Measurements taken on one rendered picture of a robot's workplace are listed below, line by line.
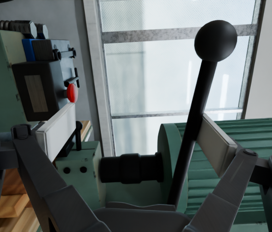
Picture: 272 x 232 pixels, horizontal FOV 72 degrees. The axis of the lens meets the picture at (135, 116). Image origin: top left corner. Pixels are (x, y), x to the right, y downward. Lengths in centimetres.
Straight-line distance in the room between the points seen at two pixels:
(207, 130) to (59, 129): 13
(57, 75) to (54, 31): 146
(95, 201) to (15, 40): 30
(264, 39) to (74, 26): 154
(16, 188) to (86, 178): 11
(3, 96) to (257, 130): 40
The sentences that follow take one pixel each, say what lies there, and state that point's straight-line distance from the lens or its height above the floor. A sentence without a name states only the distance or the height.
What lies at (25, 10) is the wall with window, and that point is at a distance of 183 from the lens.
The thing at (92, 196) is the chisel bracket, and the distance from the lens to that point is 40.
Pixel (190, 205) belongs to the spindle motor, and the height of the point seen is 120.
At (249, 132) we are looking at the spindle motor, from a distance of 38.
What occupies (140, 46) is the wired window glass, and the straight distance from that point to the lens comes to 170.
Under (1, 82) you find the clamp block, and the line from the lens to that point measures 30.
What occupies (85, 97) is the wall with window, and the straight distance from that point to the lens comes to 174.
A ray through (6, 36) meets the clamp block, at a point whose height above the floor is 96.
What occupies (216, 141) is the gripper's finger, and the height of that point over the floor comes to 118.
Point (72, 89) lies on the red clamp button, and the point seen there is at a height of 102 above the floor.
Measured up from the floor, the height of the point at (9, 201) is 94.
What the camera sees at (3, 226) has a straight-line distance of 35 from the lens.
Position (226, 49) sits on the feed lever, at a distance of 18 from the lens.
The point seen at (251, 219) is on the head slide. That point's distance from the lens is 46.
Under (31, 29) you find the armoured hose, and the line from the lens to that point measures 33.
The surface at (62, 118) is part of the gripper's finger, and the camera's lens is 17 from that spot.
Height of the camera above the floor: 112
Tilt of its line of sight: level
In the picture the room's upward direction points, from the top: 87 degrees clockwise
